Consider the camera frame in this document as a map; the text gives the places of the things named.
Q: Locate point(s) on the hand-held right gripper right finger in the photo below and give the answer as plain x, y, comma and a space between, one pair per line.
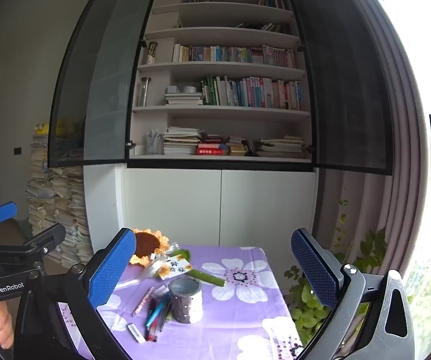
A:
315, 270

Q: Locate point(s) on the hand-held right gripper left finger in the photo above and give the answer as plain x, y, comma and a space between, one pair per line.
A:
112, 270

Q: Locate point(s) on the pink patterned pen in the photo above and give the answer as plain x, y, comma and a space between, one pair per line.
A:
143, 300

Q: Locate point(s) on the blue pen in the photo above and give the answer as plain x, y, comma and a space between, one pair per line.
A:
156, 309

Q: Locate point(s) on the red pen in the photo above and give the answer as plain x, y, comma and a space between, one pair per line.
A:
151, 334

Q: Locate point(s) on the person's left hand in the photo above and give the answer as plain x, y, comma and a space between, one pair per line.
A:
3, 324

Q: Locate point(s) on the white printed ribbon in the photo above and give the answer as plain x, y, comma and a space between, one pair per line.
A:
140, 275

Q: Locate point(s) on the green leafy plant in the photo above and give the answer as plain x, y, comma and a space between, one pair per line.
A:
309, 307

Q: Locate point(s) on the tall stack of papers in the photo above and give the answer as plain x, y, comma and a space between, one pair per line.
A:
61, 202

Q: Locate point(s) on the crochet sunflower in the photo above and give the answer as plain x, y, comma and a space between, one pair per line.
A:
148, 243

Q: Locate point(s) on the sunflower gift card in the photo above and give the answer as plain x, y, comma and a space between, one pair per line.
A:
172, 267

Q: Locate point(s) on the white lower cabinet door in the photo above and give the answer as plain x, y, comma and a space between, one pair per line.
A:
268, 210
170, 210

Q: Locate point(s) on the purple floral tablecloth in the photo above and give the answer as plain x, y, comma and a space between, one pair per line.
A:
238, 307

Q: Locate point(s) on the yellow plush toy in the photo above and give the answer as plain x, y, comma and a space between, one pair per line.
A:
42, 127

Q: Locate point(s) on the wide stack of worn books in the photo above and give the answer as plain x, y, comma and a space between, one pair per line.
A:
281, 147

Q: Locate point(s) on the white desk organiser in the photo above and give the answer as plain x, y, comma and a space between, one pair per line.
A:
154, 144

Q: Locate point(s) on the mauve curtain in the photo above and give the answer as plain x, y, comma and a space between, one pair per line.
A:
399, 157

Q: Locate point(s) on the small stack of brown books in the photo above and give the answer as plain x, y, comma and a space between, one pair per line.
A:
238, 147

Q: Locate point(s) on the stack of white booklets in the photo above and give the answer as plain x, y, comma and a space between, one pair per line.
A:
181, 140

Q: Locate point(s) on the red dictionary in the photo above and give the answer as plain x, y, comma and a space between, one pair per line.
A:
212, 151

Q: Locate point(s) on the dark glass cabinet door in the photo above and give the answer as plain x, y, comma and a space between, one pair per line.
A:
343, 82
99, 82

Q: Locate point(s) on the clear glass bottle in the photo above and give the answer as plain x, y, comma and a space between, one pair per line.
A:
143, 92

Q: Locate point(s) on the white bookcase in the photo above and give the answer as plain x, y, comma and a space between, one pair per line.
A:
219, 113

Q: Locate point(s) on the stack of grey books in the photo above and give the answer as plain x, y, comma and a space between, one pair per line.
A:
183, 98

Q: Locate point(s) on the row of green and pink books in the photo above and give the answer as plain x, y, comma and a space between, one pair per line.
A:
253, 93

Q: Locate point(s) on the small vase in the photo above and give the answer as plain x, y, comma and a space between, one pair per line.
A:
151, 53

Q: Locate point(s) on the long row of colourful books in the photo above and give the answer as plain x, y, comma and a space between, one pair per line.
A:
238, 55

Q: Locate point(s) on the small row of leaning books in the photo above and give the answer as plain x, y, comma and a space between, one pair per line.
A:
273, 2

